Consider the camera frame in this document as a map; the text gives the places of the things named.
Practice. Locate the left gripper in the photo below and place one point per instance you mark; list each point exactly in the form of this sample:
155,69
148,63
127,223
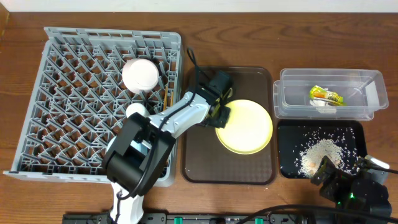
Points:
224,121

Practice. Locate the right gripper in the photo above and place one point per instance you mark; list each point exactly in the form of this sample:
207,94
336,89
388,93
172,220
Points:
339,178

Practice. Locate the yellow plate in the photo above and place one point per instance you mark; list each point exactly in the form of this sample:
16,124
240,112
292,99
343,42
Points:
248,130

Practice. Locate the pile of rice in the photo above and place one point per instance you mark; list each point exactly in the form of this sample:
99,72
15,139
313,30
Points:
337,144

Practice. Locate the light blue small plate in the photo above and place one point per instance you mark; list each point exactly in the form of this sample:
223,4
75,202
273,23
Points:
138,146

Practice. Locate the white tissue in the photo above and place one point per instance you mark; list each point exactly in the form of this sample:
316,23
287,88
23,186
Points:
323,107

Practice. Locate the white cup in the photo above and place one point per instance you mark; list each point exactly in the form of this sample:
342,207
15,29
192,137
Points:
137,108

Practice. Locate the white bowl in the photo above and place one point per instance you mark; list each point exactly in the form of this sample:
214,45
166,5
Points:
140,74

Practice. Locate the green orange snack wrapper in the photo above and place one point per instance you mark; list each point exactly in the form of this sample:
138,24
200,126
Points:
319,93

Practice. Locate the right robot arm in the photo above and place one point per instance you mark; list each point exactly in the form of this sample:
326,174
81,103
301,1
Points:
365,191

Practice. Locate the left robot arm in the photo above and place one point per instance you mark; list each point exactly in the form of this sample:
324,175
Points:
136,156

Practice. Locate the black waste tray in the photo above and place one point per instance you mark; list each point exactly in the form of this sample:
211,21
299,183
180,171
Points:
288,134

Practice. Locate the brown serving tray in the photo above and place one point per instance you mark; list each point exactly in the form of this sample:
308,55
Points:
206,160

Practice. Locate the clear plastic bin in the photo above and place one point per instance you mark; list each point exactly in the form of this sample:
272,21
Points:
363,91

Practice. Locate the grey plastic dish rack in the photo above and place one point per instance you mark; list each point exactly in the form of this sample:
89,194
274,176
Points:
79,101

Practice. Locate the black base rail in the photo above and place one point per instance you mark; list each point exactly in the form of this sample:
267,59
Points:
161,218

